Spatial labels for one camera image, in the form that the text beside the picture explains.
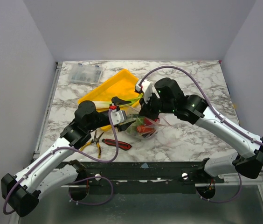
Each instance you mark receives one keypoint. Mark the black metal base rail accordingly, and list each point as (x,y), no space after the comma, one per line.
(138,177)

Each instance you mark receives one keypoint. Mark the red toy chili pepper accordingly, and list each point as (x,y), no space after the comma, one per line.
(145,129)

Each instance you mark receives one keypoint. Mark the clear zip top bag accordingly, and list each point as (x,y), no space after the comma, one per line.
(131,130)

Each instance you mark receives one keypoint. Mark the yellow handled pliers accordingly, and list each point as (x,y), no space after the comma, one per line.
(95,142)

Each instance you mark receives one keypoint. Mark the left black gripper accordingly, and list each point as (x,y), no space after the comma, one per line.
(116,101)

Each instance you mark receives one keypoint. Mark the green toy cabbage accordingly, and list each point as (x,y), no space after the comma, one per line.
(138,121)

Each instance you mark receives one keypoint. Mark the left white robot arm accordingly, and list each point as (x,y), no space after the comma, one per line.
(19,191)

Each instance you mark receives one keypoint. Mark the toy celery bunch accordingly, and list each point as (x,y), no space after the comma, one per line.
(117,101)

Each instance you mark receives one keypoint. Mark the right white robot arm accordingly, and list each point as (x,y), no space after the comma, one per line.
(248,158)

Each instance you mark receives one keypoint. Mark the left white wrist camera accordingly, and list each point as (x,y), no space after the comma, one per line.
(116,116)

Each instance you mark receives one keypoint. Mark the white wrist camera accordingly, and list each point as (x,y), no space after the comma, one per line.
(116,116)
(145,88)

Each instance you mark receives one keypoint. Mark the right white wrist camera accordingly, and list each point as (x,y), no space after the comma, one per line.
(145,88)

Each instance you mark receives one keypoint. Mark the red toy tomato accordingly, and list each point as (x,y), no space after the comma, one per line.
(147,122)

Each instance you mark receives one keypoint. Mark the yellow plastic tray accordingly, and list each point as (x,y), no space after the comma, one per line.
(122,85)

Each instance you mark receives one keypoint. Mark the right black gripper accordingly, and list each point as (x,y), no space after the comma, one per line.
(148,111)

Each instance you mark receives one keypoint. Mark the clear plastic screw box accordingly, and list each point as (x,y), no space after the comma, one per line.
(85,74)

